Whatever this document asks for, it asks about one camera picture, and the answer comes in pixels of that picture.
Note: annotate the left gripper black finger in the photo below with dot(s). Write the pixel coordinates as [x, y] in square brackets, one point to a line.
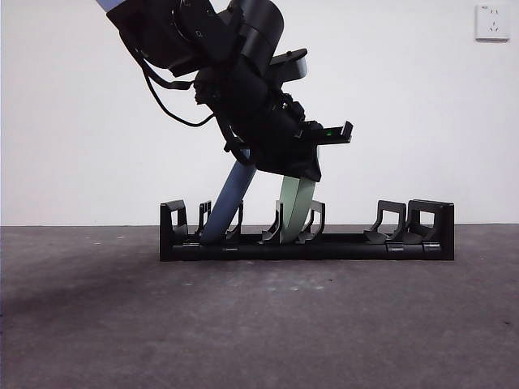
[277, 158]
[309, 162]

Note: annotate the pale green round plate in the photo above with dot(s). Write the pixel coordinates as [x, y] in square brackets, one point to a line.
[290, 210]

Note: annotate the blue round plate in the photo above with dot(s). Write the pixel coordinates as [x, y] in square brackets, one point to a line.
[227, 198]

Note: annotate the white wall socket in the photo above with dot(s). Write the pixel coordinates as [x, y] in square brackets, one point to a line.
[492, 22]

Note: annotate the black plastic plate rack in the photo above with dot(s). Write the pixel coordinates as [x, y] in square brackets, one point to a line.
[344, 251]

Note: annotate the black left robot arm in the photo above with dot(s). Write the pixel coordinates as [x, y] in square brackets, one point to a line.
[194, 32]

